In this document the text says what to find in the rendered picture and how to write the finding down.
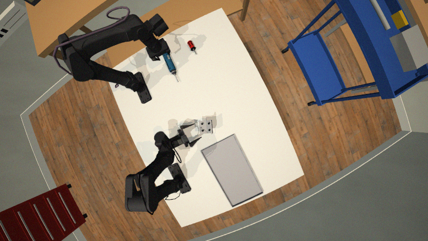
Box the red hand screwdriver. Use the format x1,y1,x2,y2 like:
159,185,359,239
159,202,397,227
187,40,196,54

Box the dark blue electric screwdriver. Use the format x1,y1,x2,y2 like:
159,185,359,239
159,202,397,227
162,53,178,81

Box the grey l-shaped bracket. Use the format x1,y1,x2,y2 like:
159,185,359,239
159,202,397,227
199,120,213,134

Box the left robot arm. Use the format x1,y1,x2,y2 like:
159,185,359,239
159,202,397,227
58,14,169,104

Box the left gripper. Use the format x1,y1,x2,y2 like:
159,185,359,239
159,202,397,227
146,38,171,61

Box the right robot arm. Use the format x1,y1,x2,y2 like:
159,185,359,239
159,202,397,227
125,131,191,212

